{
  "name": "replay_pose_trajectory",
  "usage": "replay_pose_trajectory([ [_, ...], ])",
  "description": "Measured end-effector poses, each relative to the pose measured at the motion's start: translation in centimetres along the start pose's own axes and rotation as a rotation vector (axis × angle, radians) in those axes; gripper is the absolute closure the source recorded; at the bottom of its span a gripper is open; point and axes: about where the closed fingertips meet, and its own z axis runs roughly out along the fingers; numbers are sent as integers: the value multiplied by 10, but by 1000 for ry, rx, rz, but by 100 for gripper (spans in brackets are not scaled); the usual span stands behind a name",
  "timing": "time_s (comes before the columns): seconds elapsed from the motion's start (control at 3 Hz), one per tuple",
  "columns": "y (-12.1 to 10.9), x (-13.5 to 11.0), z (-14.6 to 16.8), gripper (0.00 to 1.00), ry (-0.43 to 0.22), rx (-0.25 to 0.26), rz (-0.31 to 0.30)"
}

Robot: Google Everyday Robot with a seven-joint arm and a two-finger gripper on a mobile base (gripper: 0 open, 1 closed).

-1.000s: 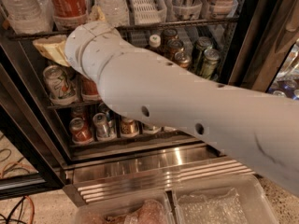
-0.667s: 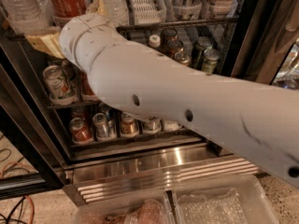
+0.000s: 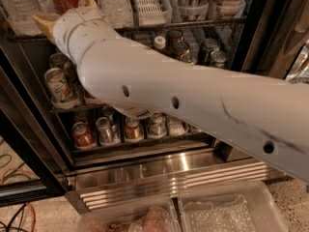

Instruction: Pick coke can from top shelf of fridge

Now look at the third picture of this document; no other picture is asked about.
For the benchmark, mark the orange soda can front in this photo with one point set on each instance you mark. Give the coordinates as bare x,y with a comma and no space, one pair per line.
90,97

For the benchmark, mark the clear water bottle left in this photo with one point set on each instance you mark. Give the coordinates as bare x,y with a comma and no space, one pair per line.
20,14

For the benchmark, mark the gold can front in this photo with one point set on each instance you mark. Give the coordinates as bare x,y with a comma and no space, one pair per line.
188,58

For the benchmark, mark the clear water bottle centre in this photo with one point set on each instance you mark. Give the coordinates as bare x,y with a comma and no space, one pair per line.
118,12

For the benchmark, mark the stainless steel display fridge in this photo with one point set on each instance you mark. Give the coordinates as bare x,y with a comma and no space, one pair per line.
268,39

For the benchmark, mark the silver can behind left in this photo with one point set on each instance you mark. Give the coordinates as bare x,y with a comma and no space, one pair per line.
60,60

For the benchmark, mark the clear plastic bin right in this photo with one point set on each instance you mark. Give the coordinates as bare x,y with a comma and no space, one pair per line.
231,207

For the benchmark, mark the red can bottom shelf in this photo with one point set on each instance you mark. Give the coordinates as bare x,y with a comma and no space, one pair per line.
82,135

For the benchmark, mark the green can front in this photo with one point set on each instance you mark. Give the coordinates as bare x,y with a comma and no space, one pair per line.
218,59

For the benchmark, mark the gold can middle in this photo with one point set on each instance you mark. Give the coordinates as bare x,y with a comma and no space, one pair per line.
179,48

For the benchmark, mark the green can behind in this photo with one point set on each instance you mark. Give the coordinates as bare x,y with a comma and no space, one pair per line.
206,48

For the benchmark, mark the clear water bottle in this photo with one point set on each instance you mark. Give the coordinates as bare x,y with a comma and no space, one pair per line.
118,12
20,14

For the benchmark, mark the brown tea bottle white cap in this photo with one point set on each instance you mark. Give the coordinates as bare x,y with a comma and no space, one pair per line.
159,43

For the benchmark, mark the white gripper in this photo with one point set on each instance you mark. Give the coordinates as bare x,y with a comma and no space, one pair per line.
70,22

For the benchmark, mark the gold can back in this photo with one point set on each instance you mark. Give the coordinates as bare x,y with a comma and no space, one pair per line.
173,36

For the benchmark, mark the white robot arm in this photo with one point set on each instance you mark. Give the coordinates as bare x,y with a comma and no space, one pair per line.
265,117

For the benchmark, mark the white green soda can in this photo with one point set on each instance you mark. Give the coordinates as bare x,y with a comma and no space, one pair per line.
58,85

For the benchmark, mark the clear plastic bin left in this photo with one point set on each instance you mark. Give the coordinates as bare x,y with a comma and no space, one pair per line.
155,214

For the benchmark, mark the grey can bottom shelf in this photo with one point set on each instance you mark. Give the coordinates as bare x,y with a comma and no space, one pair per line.
156,125

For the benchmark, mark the gold can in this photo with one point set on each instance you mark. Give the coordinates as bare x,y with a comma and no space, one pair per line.
173,36
188,58
179,48

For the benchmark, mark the white empty shelf tray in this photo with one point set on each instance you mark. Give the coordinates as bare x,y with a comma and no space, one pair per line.
152,12

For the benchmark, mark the silver can bottom shelf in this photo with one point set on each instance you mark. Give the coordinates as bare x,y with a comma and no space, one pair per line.
104,130

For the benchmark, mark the brown can bottom shelf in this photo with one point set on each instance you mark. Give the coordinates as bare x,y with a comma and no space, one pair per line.
132,128

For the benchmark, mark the clear plastic bin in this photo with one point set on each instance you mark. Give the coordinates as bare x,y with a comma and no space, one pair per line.
231,207
155,214

